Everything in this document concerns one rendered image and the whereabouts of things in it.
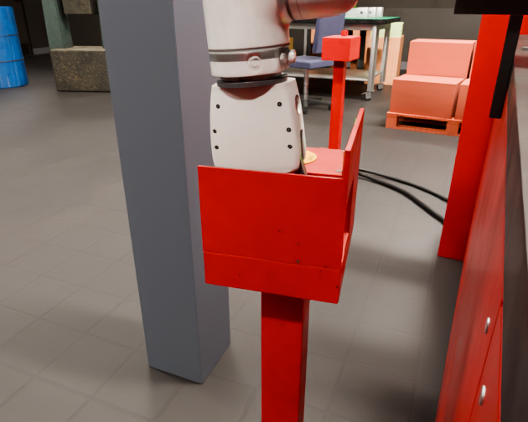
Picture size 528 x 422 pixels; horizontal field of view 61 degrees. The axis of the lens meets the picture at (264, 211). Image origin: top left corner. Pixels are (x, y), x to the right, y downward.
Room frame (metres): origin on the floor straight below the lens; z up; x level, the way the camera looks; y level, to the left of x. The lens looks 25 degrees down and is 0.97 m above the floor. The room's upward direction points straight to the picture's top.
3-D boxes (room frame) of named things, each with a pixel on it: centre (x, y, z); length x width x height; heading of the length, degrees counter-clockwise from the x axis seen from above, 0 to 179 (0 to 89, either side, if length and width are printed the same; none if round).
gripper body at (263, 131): (0.49, 0.01, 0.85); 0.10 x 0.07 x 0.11; 75
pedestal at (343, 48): (2.68, -0.43, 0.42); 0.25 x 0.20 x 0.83; 64
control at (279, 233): (0.53, -0.03, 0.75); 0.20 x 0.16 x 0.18; 165
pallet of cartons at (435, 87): (3.85, -1.67, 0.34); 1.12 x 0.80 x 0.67; 66
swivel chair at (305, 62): (4.58, -0.43, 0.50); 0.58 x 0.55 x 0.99; 67
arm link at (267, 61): (0.49, 0.01, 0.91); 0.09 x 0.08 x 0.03; 75
